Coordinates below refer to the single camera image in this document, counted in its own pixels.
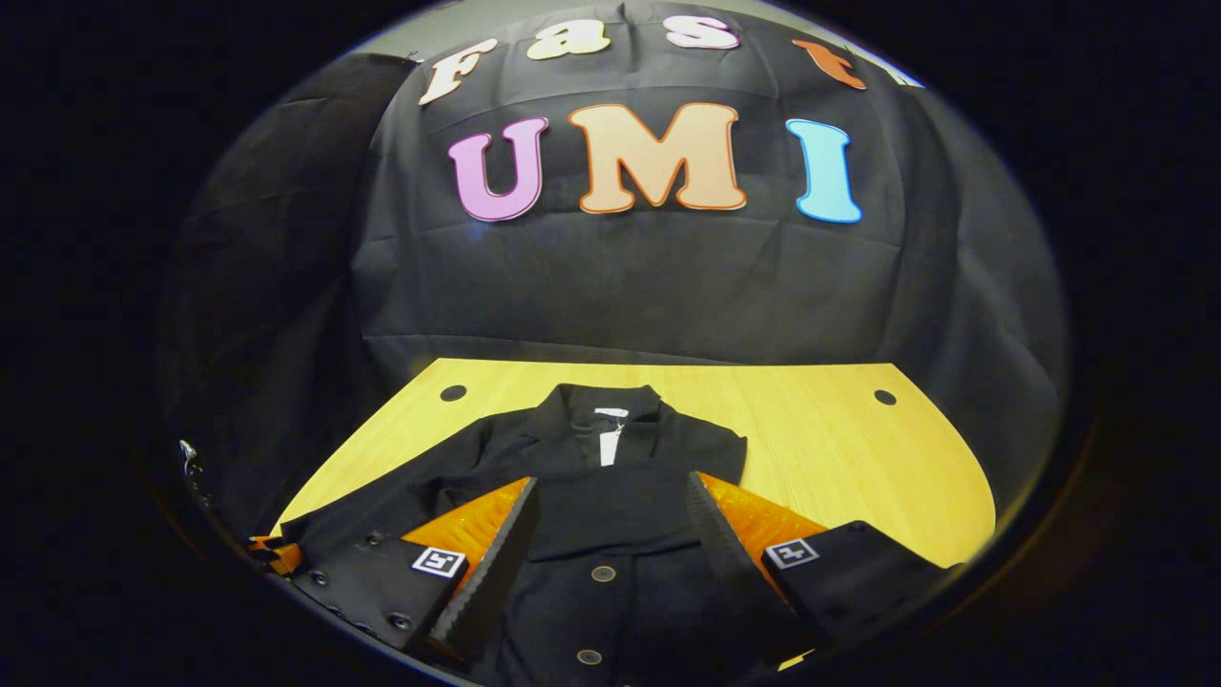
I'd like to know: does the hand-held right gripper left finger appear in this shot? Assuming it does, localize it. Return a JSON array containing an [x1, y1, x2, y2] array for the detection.
[[286, 475, 541, 667]]

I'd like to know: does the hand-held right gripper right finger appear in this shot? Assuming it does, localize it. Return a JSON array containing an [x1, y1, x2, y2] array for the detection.
[[685, 470, 955, 669]]

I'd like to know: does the black buttoned jacket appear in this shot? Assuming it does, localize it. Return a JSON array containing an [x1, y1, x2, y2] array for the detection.
[[272, 384, 802, 687]]

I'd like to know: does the black backdrop cloth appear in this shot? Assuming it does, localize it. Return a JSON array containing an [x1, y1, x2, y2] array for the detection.
[[157, 0, 1069, 535]]

